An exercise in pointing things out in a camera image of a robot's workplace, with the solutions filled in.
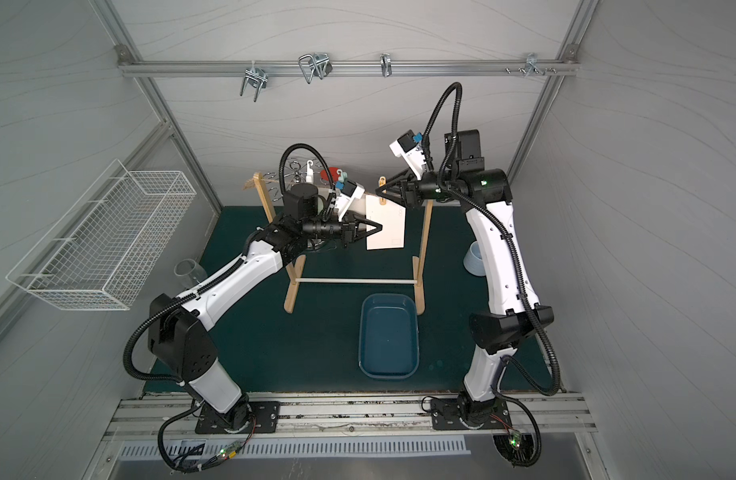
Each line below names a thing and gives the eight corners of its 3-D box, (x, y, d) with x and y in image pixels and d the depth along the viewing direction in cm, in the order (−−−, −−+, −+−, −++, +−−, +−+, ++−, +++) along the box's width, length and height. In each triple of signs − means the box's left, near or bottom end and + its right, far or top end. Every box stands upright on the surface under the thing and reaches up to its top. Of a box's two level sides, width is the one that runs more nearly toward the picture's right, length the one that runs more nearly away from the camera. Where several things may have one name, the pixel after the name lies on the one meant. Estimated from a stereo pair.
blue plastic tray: (358, 381, 81) (357, 375, 76) (361, 303, 96) (360, 293, 91) (419, 381, 81) (422, 375, 76) (413, 303, 96) (415, 293, 91)
